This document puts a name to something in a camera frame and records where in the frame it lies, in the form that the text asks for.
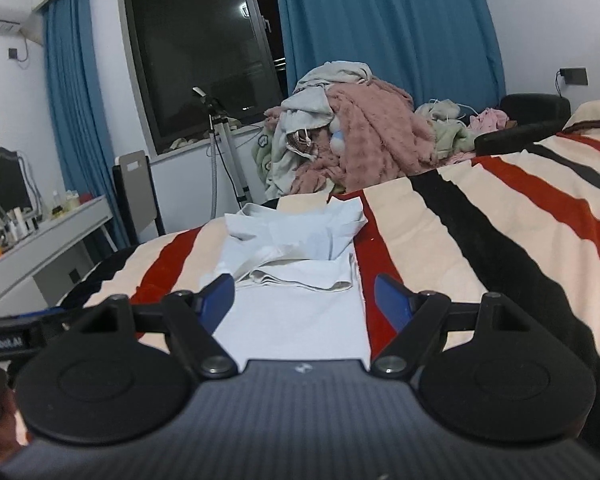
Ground white t-shirt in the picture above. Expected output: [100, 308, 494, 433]
[199, 198, 370, 367]

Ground white dressing table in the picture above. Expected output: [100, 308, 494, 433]
[0, 197, 112, 316]

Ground cosmetic bottles on table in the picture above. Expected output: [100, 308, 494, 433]
[0, 190, 94, 254]

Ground striped fleece bed blanket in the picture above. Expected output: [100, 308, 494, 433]
[9, 98, 600, 461]

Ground grey black chair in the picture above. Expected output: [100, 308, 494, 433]
[112, 151, 166, 245]

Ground pale green garment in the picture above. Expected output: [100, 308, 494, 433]
[415, 100, 476, 160]

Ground pink fluffy blanket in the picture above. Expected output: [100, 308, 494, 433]
[287, 78, 438, 195]

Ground silver tripod with phone holder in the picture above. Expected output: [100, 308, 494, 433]
[192, 87, 252, 219]

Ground left blue curtain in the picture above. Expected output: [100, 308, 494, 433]
[42, 0, 129, 247]

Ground blue curtain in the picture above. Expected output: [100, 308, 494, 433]
[277, 0, 506, 110]
[42, 0, 129, 247]

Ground small pink garment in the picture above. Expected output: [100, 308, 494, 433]
[468, 107, 509, 136]

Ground black armchair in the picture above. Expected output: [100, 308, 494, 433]
[475, 93, 571, 156]

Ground grey white hoodie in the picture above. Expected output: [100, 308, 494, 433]
[252, 61, 373, 200]

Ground right blue curtain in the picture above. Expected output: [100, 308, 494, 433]
[277, 0, 506, 110]

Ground dark window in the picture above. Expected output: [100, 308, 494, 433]
[124, 0, 288, 155]

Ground white air conditioner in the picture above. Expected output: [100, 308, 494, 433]
[0, 6, 31, 36]

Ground wavy frame mirror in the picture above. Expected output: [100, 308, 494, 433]
[0, 146, 42, 220]

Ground black wall socket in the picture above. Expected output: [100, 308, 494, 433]
[558, 67, 588, 86]

